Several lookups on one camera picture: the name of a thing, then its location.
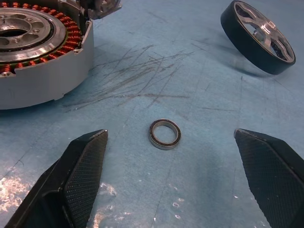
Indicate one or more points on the grey motor housing copper windings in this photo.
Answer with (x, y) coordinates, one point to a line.
(47, 80)

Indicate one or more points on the black spoked rotor silver hub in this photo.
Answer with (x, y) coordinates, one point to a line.
(238, 40)

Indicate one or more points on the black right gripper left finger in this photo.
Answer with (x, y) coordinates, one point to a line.
(78, 180)

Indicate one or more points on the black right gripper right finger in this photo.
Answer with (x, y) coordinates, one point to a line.
(273, 180)

